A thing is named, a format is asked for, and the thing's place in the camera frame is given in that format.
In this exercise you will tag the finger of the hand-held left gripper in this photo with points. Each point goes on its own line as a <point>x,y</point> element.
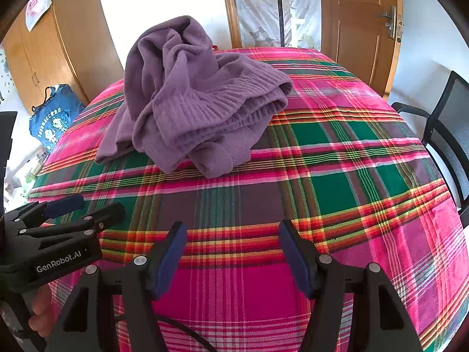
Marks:
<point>66,204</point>
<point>106,216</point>

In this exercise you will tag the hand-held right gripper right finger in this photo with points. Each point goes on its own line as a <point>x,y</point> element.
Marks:
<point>293,260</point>

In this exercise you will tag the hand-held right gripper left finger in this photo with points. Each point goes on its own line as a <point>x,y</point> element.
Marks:
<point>170,260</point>

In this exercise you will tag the purple pants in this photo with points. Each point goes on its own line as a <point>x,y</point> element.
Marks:
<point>198,110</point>

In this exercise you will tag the person's left hand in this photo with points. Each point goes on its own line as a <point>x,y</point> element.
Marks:
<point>42,311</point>

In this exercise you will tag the blue printed tote bag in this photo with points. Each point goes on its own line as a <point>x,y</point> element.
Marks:
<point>55,117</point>

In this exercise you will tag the pink plaid blanket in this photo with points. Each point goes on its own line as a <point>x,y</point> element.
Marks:
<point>329,176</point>

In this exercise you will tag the wooden wardrobe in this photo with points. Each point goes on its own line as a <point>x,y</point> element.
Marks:
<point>73,44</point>

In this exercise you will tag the white plastic bag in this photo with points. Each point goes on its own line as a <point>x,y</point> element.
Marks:
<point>36,9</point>

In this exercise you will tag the black mesh office chair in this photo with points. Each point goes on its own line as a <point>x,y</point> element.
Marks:
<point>450,117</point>

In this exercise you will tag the wooden door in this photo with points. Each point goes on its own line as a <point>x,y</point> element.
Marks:
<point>359,25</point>

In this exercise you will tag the printed plastic door curtain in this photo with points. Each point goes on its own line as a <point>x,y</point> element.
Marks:
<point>260,7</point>

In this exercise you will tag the wooden door frame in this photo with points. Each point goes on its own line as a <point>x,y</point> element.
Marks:
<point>231,7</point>

